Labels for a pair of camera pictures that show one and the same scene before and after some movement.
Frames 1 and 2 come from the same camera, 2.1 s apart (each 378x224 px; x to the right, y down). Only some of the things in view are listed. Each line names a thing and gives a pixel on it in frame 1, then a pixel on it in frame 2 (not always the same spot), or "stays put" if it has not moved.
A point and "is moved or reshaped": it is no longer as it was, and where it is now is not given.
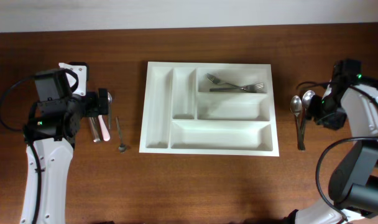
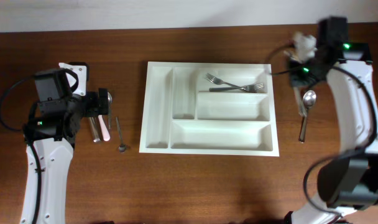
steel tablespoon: (296, 106) is moved or reshaped
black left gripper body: (91, 104) stays put
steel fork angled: (216, 80) stays put
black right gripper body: (326, 112) -> (304, 75)
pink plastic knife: (106, 132) stays put
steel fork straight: (252, 87) stays put
